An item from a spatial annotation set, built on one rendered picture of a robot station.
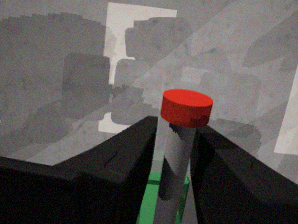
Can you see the grey pin with red cap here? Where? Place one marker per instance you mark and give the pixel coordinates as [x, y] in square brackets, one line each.
[186, 111]

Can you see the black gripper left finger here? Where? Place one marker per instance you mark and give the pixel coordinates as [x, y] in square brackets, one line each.
[104, 185]

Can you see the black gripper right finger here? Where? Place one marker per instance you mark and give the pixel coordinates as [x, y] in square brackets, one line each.
[231, 187]

